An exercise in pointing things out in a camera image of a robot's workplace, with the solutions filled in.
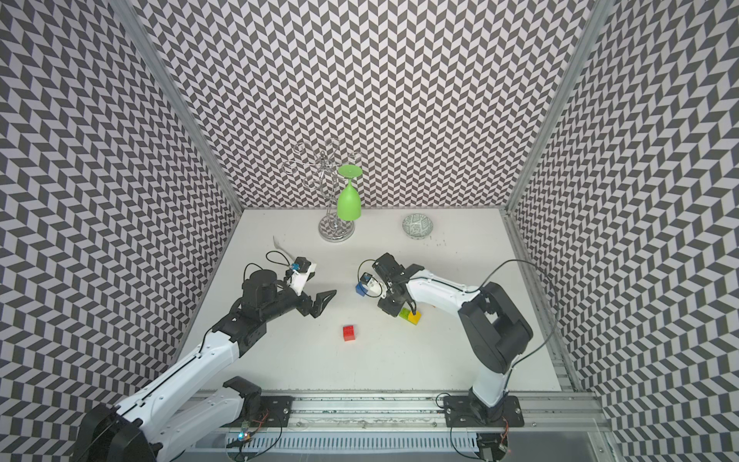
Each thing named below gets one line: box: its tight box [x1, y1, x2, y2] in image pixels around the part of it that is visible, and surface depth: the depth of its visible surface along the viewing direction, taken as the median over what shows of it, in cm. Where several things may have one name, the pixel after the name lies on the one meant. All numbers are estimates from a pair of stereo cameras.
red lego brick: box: [342, 325, 357, 342], surface depth 85 cm
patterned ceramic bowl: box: [402, 213, 434, 240], surface depth 111 cm
